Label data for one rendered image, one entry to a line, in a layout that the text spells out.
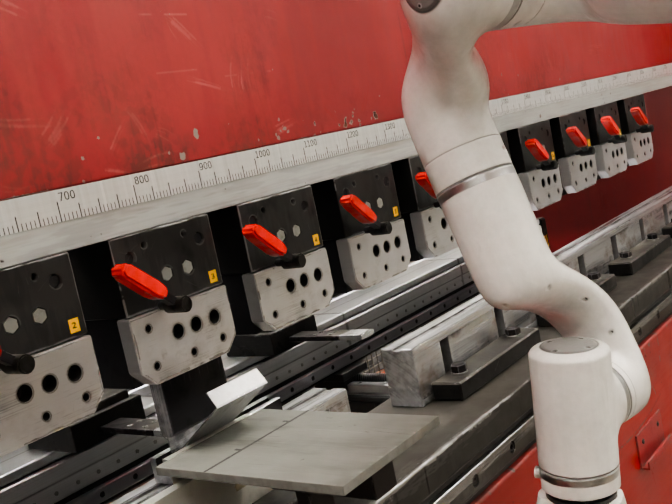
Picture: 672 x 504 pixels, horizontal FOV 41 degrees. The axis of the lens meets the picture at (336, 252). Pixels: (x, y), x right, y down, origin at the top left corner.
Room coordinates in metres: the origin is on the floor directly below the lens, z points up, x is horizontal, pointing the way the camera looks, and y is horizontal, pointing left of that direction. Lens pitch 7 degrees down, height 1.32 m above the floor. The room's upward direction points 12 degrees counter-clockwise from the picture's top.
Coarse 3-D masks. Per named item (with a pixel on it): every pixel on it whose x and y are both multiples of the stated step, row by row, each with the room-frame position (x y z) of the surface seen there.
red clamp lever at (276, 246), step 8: (256, 224) 1.06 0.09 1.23; (248, 232) 1.06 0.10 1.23; (256, 232) 1.06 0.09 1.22; (264, 232) 1.07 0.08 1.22; (256, 240) 1.07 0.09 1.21; (264, 240) 1.07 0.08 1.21; (272, 240) 1.08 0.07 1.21; (280, 240) 1.09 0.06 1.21; (264, 248) 1.08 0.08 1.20; (272, 248) 1.08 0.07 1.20; (280, 248) 1.09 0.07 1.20; (272, 256) 1.10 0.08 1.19; (280, 256) 1.10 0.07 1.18; (288, 256) 1.10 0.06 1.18; (296, 256) 1.10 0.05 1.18; (304, 256) 1.11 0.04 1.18; (280, 264) 1.12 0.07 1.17; (288, 264) 1.11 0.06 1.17; (296, 264) 1.10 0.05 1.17; (304, 264) 1.11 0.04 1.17
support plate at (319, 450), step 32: (256, 416) 1.07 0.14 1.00; (288, 416) 1.05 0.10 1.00; (320, 416) 1.02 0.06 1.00; (352, 416) 1.00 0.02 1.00; (384, 416) 0.97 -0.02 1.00; (416, 416) 0.95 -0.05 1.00; (192, 448) 1.00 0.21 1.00; (224, 448) 0.98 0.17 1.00; (256, 448) 0.95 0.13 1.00; (288, 448) 0.93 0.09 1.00; (320, 448) 0.91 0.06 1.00; (352, 448) 0.89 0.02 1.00; (384, 448) 0.87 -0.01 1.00; (224, 480) 0.90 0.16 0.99; (256, 480) 0.87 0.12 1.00; (288, 480) 0.84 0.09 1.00; (320, 480) 0.82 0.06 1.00; (352, 480) 0.81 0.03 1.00
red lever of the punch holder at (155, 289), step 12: (120, 264) 0.91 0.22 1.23; (120, 276) 0.90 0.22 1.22; (132, 276) 0.91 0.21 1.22; (144, 276) 0.92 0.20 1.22; (132, 288) 0.92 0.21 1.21; (144, 288) 0.92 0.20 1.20; (156, 288) 0.93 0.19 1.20; (168, 300) 0.94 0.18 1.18; (180, 300) 0.95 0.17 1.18; (168, 312) 0.96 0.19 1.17; (180, 312) 0.95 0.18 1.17
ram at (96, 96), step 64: (0, 0) 0.90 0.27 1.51; (64, 0) 0.95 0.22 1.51; (128, 0) 1.02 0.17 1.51; (192, 0) 1.10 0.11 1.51; (256, 0) 1.19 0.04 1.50; (320, 0) 1.30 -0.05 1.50; (384, 0) 1.43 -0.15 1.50; (0, 64) 0.88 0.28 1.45; (64, 64) 0.94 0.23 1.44; (128, 64) 1.01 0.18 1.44; (192, 64) 1.08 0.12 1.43; (256, 64) 1.17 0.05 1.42; (320, 64) 1.27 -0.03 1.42; (384, 64) 1.40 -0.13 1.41; (512, 64) 1.75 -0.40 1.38; (576, 64) 2.00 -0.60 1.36; (640, 64) 2.33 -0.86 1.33; (0, 128) 0.87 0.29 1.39; (64, 128) 0.93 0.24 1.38; (128, 128) 0.99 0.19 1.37; (192, 128) 1.06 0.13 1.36; (256, 128) 1.15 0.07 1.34; (320, 128) 1.25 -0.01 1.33; (512, 128) 1.71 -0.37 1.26; (0, 192) 0.86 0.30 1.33; (192, 192) 1.05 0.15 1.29; (256, 192) 1.13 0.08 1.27; (0, 256) 0.84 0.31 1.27
